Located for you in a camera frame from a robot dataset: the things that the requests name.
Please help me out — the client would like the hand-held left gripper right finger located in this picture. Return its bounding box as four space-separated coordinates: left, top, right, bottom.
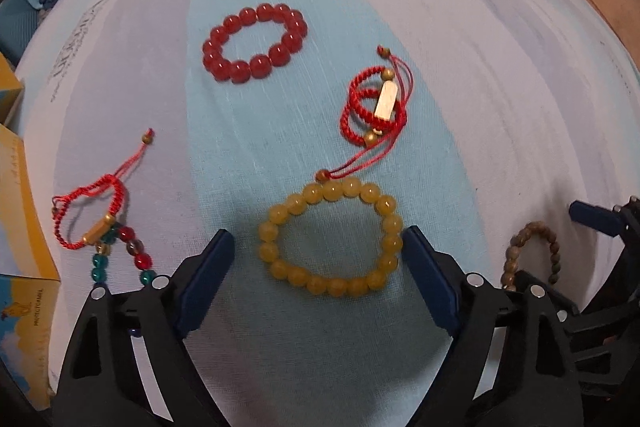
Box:
402 226 587 427

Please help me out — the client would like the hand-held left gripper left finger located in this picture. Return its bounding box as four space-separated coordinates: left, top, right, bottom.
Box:
55 229 236 427

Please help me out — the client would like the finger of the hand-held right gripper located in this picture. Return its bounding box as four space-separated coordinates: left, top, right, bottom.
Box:
569 195 640 260
549 257 640 400

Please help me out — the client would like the brown wooden bead bracelet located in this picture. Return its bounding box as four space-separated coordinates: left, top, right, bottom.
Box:
500 221 561 292

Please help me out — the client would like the yellow bead bracelet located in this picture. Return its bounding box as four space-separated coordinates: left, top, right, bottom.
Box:
258 177 404 298

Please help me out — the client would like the yellow and blue printed box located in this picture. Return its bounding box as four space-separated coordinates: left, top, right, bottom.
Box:
0 273 62 411

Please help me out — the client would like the large yellow cardboard box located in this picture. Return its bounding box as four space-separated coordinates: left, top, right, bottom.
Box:
0 124 62 283

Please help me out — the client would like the small yellow cardboard box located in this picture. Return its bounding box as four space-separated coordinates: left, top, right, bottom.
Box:
0 52 25 124

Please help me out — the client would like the teal cloth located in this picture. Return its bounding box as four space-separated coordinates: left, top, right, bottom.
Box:
0 0 47 64

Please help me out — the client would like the teal and red bead bracelet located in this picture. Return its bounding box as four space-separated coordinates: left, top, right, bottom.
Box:
90 223 156 338

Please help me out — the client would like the red cord bracelet, gold tube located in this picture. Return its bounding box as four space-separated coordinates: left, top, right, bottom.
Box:
51 130 155 251

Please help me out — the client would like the red cord bracelet, pale tube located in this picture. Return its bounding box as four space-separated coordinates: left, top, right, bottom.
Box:
315 47 414 183

